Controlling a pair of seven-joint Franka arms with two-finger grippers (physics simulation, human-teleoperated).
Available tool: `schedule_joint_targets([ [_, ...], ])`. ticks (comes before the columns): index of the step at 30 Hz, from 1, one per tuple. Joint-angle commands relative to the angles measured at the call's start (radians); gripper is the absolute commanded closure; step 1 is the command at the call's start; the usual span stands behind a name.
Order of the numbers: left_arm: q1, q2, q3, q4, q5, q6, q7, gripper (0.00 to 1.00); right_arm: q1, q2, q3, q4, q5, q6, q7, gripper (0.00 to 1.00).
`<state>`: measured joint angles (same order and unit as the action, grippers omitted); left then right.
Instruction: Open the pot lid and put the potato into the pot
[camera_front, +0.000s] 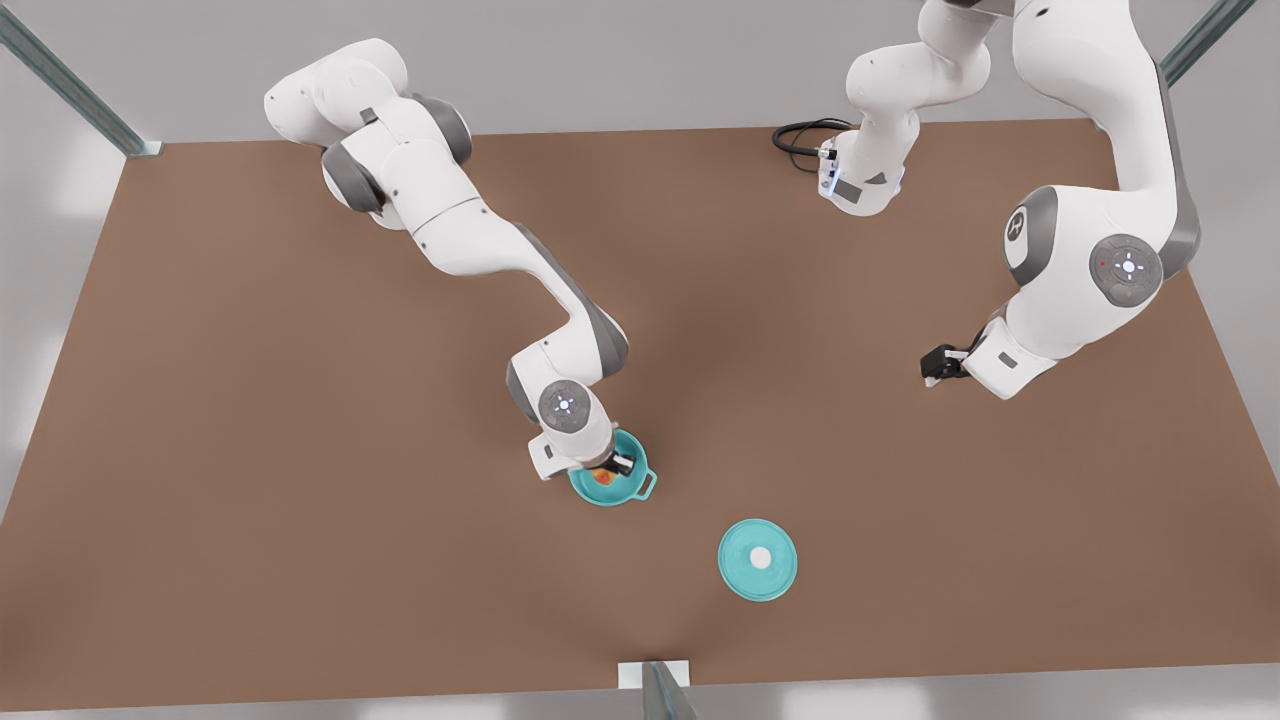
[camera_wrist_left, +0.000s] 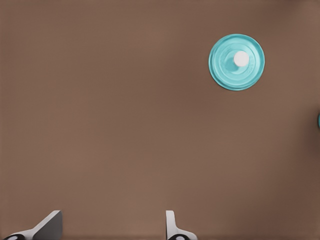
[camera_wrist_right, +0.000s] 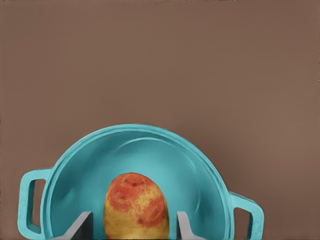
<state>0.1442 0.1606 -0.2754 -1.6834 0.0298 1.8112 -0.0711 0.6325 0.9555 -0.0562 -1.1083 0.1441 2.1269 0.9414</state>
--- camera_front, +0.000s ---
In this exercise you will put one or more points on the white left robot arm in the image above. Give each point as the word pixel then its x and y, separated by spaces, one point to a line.
pixel 1085 255

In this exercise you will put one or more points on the teal pot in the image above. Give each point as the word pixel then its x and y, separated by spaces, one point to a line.
pixel 625 489

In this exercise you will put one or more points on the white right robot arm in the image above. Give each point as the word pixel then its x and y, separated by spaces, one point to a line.
pixel 455 225

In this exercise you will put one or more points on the teal pot lid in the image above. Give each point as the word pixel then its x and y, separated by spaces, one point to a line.
pixel 757 560

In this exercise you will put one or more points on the silver frame post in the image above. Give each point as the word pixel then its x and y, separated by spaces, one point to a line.
pixel 70 85
pixel 660 692
pixel 1200 35

